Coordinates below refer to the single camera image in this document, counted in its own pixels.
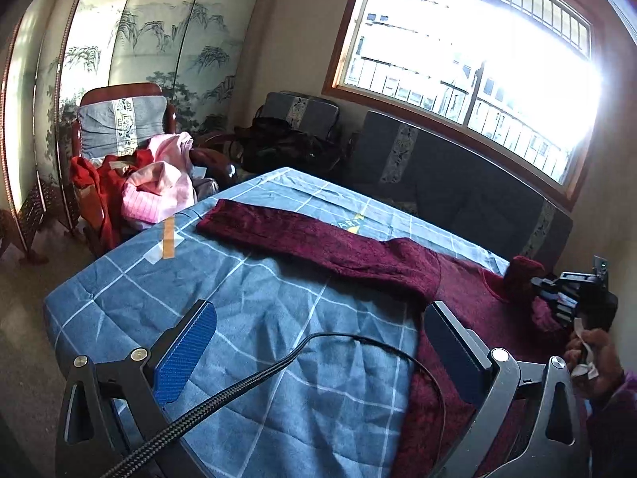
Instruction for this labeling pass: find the orange tape strip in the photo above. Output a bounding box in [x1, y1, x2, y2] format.
[162, 216, 175, 259]

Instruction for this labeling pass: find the black braided cable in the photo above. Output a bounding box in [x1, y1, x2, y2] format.
[101, 331, 448, 478]

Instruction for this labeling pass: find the blue checked bed sheet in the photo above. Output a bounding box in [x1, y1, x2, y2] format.
[42, 166, 510, 478]

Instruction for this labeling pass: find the small dark chair cushion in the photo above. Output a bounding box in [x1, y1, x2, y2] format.
[256, 91, 340, 139]

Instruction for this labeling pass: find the pink clothes pile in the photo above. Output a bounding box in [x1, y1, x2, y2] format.
[121, 132, 197, 225]

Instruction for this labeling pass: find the large wooden framed window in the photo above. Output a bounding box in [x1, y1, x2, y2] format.
[323, 0, 602, 210]

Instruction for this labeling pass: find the painted folding screen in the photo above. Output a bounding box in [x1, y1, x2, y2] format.
[1, 0, 257, 263]

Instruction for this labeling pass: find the purple jacket right sleeve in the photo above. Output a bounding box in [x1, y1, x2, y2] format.
[587, 371, 637, 477]

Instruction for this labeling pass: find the grey patterned chair cushion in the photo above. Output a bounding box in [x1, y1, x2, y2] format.
[78, 95, 167, 159]

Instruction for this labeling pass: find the red garment on chair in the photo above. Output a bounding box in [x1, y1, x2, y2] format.
[70, 149, 153, 257]

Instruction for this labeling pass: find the dark long sofa back cushion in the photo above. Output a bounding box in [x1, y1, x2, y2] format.
[343, 111, 572, 271]

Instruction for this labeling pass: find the dark red knitted sweater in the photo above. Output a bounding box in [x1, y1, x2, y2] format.
[197, 200, 568, 477]

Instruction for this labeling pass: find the person's right hand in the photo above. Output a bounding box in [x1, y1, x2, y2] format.
[564, 329, 625, 400]

